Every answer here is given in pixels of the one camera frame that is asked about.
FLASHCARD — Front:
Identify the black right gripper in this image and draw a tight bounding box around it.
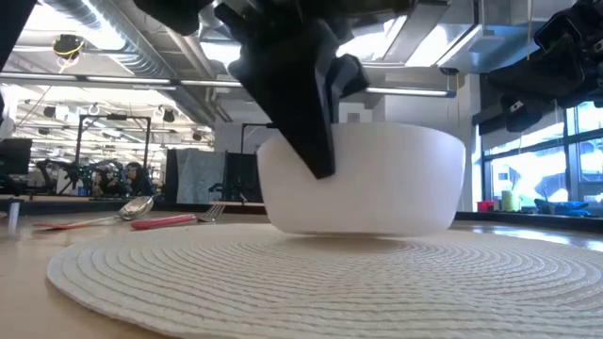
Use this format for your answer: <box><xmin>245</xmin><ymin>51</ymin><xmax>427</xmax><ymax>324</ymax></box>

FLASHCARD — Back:
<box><xmin>487</xmin><ymin>0</ymin><xmax>603</xmax><ymax>134</ymax></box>

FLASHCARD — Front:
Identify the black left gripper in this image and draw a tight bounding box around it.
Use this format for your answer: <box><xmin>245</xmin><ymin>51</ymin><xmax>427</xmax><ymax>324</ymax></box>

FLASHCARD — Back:
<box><xmin>134</xmin><ymin>0</ymin><xmax>411</xmax><ymax>181</ymax></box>

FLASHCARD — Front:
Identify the metal spoon with textured handle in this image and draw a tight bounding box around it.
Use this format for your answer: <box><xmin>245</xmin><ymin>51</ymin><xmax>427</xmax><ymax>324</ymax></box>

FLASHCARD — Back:
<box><xmin>32</xmin><ymin>195</ymin><xmax>155</xmax><ymax>232</ymax></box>

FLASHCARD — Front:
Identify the dark-framed window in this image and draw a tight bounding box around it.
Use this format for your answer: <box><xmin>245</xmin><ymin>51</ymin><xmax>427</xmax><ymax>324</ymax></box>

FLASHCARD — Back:
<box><xmin>480</xmin><ymin>101</ymin><xmax>603</xmax><ymax>213</ymax></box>

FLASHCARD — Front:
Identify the yellow-green cylinder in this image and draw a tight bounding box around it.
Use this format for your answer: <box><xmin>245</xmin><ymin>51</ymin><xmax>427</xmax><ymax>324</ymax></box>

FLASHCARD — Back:
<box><xmin>500</xmin><ymin>189</ymin><xmax>520</xmax><ymax>213</ymax></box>

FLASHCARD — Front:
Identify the blue bundle on sill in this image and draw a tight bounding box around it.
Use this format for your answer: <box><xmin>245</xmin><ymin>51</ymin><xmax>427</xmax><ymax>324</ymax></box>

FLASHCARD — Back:
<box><xmin>534</xmin><ymin>199</ymin><xmax>593</xmax><ymax>218</ymax></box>

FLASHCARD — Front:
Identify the black partition panel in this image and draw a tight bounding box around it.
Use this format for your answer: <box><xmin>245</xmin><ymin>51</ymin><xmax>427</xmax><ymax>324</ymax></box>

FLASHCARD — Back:
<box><xmin>225</xmin><ymin>151</ymin><xmax>264</xmax><ymax>204</ymax></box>

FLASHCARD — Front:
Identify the white bowl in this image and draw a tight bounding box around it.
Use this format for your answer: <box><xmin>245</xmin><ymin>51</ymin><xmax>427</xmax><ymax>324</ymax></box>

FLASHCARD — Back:
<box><xmin>256</xmin><ymin>121</ymin><xmax>467</xmax><ymax>237</ymax></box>

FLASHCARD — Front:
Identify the grey partition panel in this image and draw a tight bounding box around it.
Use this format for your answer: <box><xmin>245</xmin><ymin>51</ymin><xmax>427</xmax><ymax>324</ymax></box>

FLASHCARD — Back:
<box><xmin>174</xmin><ymin>148</ymin><xmax>228</xmax><ymax>205</ymax></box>

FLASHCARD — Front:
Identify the long ceiling light bar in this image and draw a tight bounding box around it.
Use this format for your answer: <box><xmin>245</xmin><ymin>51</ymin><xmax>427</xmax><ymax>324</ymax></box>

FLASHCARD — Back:
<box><xmin>0</xmin><ymin>71</ymin><xmax>457</xmax><ymax>99</ymax></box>

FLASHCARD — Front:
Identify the round white woven placemat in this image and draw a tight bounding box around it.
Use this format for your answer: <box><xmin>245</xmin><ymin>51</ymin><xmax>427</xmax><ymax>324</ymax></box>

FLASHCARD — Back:
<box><xmin>45</xmin><ymin>221</ymin><xmax>603</xmax><ymax>339</ymax></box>

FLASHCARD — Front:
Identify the person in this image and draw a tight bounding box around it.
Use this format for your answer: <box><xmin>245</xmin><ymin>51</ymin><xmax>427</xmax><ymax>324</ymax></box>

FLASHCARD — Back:
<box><xmin>122</xmin><ymin>161</ymin><xmax>155</xmax><ymax>198</ymax></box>

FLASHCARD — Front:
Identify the black and yellow ceiling reel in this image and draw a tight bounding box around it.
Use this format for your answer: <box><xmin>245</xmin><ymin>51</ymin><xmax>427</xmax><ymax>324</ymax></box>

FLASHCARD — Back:
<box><xmin>51</xmin><ymin>33</ymin><xmax>87</xmax><ymax>61</ymax></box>

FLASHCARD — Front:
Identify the black computer monitor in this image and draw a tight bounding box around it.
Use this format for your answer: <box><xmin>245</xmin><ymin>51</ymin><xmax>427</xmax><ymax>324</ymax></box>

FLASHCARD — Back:
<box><xmin>0</xmin><ymin>137</ymin><xmax>33</xmax><ymax>176</ymax></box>

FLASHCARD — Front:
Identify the black table edge frame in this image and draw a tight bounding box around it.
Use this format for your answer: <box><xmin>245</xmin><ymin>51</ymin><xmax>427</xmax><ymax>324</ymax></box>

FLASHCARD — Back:
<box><xmin>0</xmin><ymin>195</ymin><xmax>603</xmax><ymax>235</ymax></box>

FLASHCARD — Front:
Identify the silver ventilation duct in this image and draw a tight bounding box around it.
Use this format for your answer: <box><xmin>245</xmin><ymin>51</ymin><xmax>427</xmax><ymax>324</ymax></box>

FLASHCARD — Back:
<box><xmin>40</xmin><ymin>0</ymin><xmax>232</xmax><ymax>126</ymax></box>

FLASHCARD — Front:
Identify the black metal rig frame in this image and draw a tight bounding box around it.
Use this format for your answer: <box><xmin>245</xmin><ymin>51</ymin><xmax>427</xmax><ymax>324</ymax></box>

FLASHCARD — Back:
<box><xmin>77</xmin><ymin>114</ymin><xmax>152</xmax><ymax>170</ymax></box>

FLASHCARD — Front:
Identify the short metal post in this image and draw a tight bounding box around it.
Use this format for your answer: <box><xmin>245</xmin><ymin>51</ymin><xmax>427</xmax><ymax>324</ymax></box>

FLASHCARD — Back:
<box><xmin>6</xmin><ymin>197</ymin><xmax>24</xmax><ymax>233</ymax></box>

